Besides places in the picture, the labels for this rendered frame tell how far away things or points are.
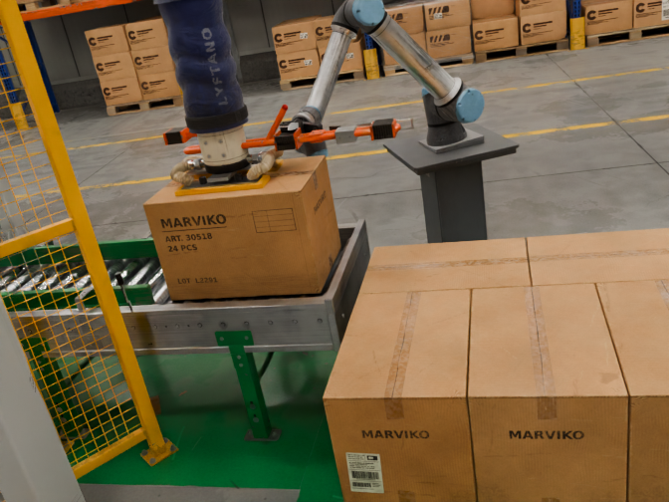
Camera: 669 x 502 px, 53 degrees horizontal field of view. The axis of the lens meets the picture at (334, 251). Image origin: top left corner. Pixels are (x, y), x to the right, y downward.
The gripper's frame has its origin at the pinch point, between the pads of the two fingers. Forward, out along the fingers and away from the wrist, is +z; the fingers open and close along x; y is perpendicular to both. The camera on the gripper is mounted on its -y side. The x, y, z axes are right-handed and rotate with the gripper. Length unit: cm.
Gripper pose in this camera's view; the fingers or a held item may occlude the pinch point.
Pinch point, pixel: (293, 138)
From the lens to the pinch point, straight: 244.8
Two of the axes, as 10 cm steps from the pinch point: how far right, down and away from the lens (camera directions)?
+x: -1.4, -9.1, -4.0
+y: -9.7, 0.4, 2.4
